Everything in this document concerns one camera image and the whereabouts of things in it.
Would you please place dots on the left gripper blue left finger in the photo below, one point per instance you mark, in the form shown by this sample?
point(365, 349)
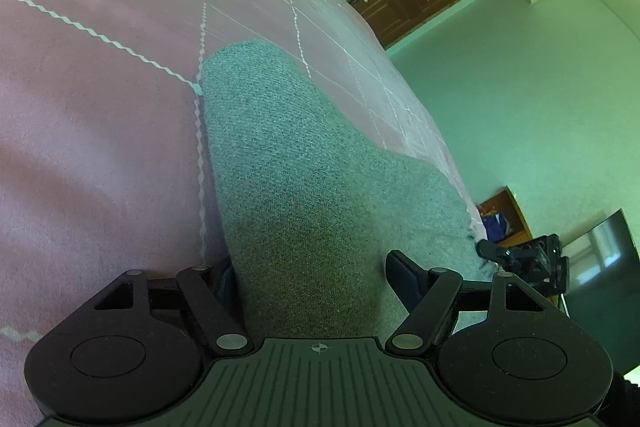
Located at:
point(212, 295)

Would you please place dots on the grey pants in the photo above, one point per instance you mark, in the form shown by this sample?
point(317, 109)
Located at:
point(311, 207)

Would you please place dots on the pink quilted bedspread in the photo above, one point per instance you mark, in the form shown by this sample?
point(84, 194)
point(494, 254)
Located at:
point(103, 164)

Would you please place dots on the dark glossy cabinet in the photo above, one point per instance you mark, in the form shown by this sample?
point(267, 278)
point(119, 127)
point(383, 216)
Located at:
point(603, 289)

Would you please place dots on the wooden box with clothes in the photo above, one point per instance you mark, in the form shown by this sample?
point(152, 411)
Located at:
point(503, 219)

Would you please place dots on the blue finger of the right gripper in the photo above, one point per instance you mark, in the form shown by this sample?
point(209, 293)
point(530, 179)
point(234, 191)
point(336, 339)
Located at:
point(493, 252)

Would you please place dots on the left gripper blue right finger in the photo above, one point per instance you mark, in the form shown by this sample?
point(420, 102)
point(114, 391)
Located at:
point(428, 296)

